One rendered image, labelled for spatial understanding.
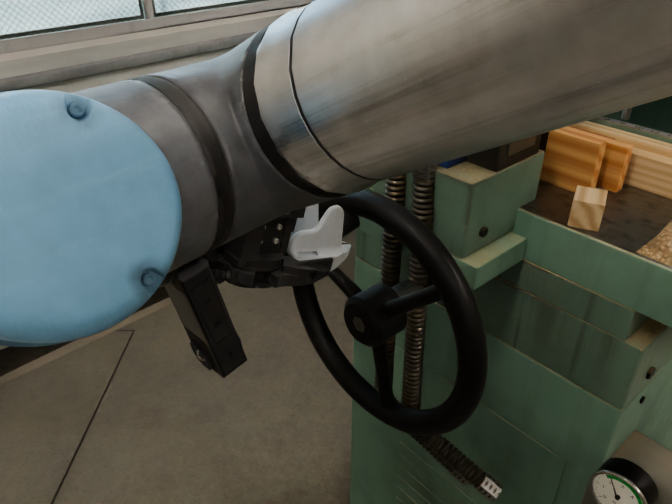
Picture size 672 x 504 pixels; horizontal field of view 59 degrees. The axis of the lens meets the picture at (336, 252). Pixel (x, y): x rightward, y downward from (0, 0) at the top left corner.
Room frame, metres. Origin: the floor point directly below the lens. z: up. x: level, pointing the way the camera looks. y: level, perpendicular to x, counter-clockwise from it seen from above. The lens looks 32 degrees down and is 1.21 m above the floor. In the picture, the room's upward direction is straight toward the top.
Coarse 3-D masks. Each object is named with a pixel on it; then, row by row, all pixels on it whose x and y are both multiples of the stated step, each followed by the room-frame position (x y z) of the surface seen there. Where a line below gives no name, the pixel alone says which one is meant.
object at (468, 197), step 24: (456, 168) 0.57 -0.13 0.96; (480, 168) 0.57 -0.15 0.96; (504, 168) 0.57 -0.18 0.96; (528, 168) 0.60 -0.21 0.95; (384, 192) 0.62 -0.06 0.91; (408, 192) 0.59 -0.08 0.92; (456, 192) 0.55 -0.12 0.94; (480, 192) 0.54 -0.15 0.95; (504, 192) 0.57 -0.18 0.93; (528, 192) 0.61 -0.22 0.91; (456, 216) 0.54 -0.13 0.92; (480, 216) 0.55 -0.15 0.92; (504, 216) 0.58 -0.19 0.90; (456, 240) 0.54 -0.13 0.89; (480, 240) 0.55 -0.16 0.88
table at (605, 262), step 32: (544, 192) 0.64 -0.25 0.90; (608, 192) 0.64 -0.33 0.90; (640, 192) 0.64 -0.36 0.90; (544, 224) 0.57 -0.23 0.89; (608, 224) 0.56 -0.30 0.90; (640, 224) 0.56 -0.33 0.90; (480, 256) 0.54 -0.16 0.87; (512, 256) 0.56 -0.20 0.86; (544, 256) 0.56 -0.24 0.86; (576, 256) 0.54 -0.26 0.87; (608, 256) 0.51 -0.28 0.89; (640, 256) 0.49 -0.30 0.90; (608, 288) 0.51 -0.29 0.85; (640, 288) 0.48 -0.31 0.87
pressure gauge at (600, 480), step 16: (608, 464) 0.42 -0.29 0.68; (624, 464) 0.41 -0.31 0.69; (592, 480) 0.42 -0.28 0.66; (608, 480) 0.41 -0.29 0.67; (624, 480) 0.39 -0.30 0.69; (640, 480) 0.39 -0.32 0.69; (608, 496) 0.40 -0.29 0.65; (624, 496) 0.39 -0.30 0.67; (640, 496) 0.38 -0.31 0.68; (656, 496) 0.39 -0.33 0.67
